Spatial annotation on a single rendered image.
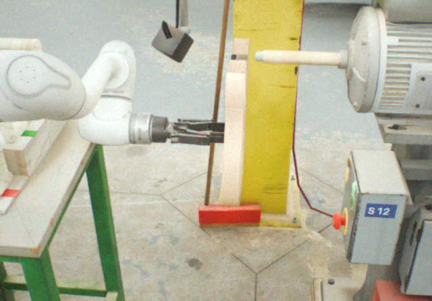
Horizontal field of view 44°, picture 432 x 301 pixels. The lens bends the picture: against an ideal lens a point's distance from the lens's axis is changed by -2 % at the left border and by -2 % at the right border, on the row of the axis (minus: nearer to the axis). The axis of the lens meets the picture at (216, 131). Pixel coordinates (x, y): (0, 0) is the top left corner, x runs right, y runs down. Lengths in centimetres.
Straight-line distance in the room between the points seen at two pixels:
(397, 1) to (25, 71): 77
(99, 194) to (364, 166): 95
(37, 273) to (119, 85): 53
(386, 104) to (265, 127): 122
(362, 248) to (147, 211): 174
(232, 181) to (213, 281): 113
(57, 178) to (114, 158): 173
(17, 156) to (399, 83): 96
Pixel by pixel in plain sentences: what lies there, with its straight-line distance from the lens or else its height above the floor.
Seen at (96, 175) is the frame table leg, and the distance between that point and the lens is 179.
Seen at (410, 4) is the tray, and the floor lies 142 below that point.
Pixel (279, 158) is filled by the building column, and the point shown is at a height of 36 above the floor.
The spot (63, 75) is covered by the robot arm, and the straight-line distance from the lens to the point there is 98.
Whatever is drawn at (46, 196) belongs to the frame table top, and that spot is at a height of 93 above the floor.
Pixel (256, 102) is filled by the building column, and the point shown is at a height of 65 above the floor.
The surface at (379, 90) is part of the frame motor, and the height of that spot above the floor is 123.
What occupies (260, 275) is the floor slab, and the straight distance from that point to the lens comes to 248.
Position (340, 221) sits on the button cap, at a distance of 126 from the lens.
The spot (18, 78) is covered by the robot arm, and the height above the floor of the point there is 141.
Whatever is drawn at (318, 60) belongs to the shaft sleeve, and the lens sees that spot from 133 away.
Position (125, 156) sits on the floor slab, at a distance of 323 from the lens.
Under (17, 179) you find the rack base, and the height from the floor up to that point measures 94.
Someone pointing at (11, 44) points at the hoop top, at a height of 120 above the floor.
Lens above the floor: 179
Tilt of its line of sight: 32 degrees down
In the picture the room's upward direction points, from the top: straight up
